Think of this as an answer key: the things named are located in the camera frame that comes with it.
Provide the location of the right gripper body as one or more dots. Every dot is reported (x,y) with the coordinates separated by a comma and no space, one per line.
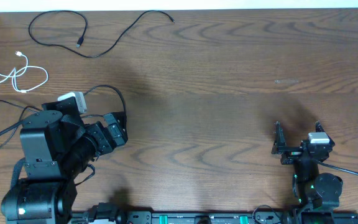
(291,156)

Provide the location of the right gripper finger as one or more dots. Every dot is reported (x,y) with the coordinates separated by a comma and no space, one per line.
(279,144)
(319,128)

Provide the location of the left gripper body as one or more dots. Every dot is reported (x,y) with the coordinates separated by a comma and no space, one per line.
(102,133)

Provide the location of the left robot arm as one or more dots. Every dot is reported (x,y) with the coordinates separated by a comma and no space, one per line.
(57,147)

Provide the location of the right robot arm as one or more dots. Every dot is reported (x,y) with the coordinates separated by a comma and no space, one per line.
(318,193)

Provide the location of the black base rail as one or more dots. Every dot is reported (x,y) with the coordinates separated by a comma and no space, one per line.
(145,217)

